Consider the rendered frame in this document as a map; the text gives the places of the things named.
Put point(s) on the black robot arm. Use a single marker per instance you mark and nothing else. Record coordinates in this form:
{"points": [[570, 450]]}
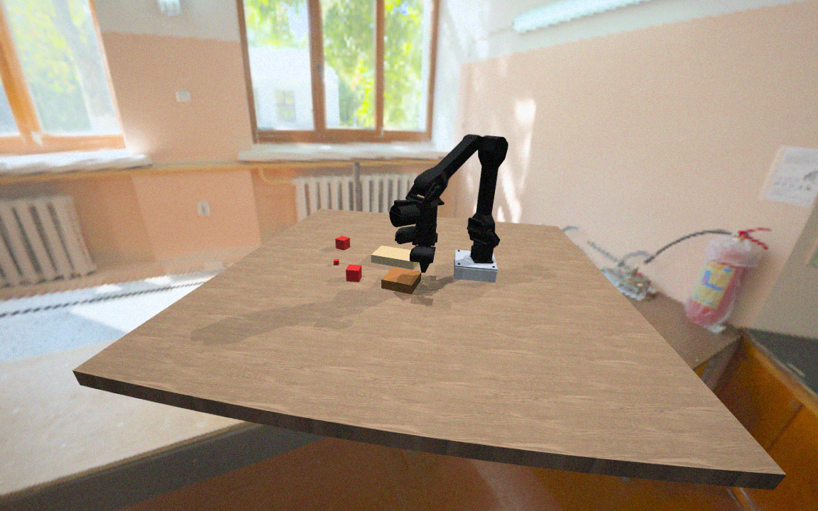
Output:
{"points": [[432, 183]]}

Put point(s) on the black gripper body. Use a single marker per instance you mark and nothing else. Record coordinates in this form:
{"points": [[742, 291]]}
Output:
{"points": [[427, 237]]}

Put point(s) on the cream flat rectangular board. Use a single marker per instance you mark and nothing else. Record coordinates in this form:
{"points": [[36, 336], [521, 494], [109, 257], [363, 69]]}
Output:
{"points": [[397, 257]]}

